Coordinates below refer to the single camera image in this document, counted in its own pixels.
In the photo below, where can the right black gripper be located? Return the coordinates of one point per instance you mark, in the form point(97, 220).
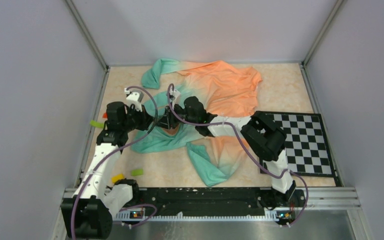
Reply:
point(168, 120)

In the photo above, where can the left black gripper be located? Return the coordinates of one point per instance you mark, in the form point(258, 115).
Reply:
point(146, 119)

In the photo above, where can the teal and orange jacket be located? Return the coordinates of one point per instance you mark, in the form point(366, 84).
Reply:
point(223, 90)

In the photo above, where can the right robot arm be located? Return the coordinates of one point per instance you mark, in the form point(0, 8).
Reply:
point(257, 133)

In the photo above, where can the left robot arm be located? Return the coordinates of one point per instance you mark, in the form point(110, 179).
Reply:
point(102, 172)

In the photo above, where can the lime green curved block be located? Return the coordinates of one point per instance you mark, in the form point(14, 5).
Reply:
point(96, 124)

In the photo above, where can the yellow block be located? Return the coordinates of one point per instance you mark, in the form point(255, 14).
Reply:
point(117, 178)

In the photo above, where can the black white checkerboard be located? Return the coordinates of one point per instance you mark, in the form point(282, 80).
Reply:
point(306, 146)

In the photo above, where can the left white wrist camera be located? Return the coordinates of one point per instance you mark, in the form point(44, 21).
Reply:
point(134, 99)

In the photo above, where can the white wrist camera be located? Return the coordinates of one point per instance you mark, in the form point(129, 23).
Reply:
point(134, 99)
point(173, 95)

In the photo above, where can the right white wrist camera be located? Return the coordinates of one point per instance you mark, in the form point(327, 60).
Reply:
point(173, 95)

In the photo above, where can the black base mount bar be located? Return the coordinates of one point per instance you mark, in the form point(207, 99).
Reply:
point(215, 201)

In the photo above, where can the aluminium front rail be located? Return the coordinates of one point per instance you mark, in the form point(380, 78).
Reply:
point(316, 198)

